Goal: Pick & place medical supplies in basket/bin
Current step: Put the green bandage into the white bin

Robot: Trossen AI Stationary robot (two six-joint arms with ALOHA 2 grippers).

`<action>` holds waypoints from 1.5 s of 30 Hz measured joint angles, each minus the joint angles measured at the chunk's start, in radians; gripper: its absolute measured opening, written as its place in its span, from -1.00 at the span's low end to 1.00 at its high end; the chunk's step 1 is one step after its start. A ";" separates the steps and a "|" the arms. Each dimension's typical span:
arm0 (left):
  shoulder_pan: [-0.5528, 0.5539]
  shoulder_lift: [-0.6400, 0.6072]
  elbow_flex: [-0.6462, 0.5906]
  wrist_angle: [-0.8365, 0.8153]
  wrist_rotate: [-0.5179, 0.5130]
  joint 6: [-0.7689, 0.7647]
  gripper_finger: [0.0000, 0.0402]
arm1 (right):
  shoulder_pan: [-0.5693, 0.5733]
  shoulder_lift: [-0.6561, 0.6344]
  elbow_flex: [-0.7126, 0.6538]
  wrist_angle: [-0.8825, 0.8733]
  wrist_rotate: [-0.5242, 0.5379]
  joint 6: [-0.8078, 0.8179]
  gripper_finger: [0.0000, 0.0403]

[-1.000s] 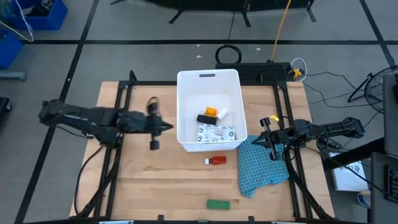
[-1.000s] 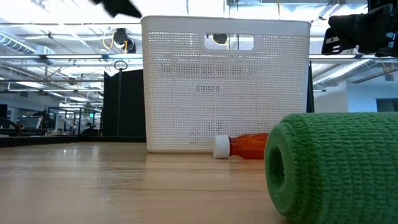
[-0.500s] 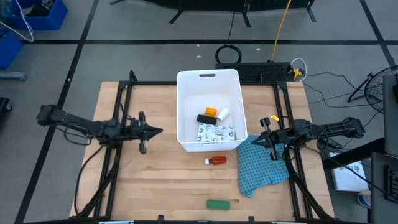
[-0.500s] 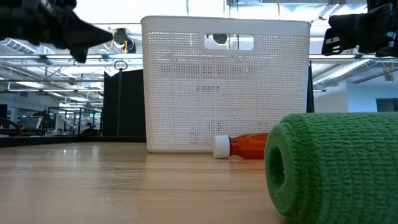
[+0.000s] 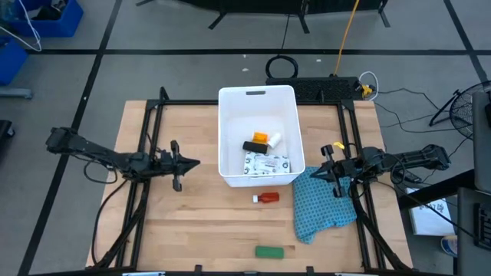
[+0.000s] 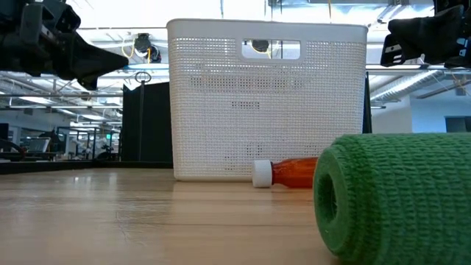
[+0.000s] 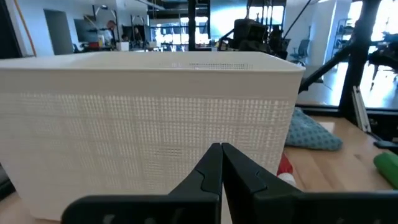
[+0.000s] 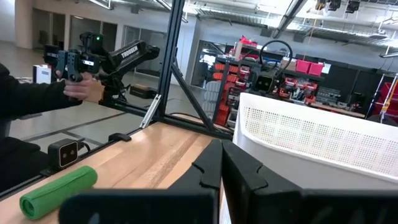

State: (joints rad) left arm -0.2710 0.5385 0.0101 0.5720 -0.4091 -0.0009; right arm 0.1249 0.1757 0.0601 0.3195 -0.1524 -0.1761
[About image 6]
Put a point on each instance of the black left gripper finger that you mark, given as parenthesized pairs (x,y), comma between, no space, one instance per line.
(99,57)
(101,79)

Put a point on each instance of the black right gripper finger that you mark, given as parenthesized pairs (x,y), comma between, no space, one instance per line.
(392,51)
(427,37)

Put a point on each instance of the white plastic basket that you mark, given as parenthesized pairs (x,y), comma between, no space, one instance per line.
(265,110)

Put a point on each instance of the green bandage roll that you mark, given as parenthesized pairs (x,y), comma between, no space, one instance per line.
(397,198)

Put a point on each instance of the red bottle with white cap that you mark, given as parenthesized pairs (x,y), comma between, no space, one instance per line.
(294,173)

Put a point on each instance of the grey ceiling duct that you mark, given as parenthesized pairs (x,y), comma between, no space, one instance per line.
(401,86)

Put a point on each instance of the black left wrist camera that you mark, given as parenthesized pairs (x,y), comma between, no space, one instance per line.
(48,16)

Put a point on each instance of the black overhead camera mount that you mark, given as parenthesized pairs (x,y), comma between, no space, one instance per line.
(144,46)

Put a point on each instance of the dark wall monitor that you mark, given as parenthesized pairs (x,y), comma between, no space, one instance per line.
(456,124)

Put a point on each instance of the black aluminium table frame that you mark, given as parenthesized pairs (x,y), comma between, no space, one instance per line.
(73,167)

